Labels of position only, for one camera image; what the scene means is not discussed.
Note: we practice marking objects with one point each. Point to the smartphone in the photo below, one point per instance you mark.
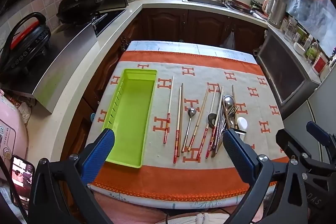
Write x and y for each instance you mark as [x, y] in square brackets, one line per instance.
[22, 176]

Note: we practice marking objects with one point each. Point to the large shiny metal spoon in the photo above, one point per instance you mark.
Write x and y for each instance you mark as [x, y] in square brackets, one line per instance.
[228, 102]

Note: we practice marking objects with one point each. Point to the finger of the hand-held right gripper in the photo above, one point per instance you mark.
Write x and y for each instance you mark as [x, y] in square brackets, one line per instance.
[319, 134]
[287, 141]

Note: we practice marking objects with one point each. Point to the person's pink clothing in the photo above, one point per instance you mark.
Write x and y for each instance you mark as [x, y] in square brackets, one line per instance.
[136, 211]

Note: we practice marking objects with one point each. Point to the large steel spoon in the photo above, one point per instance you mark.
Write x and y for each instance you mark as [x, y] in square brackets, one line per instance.
[234, 109]

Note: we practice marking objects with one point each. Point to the white bowl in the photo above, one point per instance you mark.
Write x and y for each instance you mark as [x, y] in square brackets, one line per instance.
[299, 47]

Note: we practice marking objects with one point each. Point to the brown banded bamboo chopstick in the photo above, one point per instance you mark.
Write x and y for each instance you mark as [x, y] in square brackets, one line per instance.
[198, 119]

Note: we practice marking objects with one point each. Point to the grey countertop oven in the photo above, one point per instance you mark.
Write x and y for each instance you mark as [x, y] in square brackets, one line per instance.
[283, 69]

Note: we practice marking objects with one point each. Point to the glass jar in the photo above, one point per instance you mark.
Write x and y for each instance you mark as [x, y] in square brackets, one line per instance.
[290, 27]

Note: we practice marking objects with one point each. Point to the black wok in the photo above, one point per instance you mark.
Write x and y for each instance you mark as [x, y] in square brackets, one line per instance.
[76, 10]

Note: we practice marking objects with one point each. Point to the crumpled printed plastic bag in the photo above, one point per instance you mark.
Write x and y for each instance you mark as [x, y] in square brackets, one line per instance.
[23, 111]

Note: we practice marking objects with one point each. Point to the black glass cooktop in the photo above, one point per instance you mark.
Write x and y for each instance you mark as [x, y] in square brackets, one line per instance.
[110, 20]

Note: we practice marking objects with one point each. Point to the silver metal chopstick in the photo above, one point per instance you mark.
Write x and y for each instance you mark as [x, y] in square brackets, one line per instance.
[215, 134]
[221, 106]

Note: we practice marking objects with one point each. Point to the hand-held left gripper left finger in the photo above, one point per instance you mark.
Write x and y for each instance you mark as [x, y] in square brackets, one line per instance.
[98, 153]

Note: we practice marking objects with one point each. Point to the pink rice cooker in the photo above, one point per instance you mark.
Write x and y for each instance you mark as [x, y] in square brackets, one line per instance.
[10, 129]

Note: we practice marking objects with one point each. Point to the white ceramic spoon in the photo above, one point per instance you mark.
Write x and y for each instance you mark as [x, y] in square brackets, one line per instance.
[242, 123]

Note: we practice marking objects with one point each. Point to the green label jar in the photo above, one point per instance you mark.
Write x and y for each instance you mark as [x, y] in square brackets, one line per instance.
[300, 35]

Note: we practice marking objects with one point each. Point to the steel sink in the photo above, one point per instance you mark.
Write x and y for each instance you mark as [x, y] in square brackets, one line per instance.
[204, 1]

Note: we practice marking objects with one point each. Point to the white kitchen countertop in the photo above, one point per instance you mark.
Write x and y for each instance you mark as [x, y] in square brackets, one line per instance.
[78, 98]

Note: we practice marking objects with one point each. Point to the pale floral tablecloth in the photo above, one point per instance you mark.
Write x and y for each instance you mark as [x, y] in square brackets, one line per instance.
[183, 45]

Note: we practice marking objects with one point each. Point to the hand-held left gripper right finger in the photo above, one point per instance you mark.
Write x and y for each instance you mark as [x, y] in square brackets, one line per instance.
[237, 153]

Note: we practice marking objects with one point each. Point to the steel splash guard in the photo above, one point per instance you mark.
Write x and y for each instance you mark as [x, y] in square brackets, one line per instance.
[65, 64]

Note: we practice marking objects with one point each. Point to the green plastic utensil tray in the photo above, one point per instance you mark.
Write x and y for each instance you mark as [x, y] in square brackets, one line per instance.
[131, 108]

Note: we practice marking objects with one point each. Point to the black red pressure cooker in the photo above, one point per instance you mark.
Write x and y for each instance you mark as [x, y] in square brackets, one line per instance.
[26, 43]

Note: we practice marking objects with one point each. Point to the red pan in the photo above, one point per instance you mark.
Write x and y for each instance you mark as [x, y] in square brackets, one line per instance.
[240, 3]

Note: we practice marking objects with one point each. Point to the blue cabinet knob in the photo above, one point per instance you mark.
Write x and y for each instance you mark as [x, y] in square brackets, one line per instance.
[92, 117]

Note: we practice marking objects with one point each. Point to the white plastic bag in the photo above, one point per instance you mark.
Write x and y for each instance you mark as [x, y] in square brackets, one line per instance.
[229, 41]

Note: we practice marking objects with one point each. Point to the green label bottle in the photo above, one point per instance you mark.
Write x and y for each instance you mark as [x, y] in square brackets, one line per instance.
[312, 52]

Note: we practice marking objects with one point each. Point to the orange grey printed blanket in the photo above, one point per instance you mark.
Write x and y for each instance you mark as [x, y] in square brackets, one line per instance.
[262, 98]

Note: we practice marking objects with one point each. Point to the red label jar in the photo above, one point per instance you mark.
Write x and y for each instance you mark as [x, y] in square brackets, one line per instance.
[319, 65]

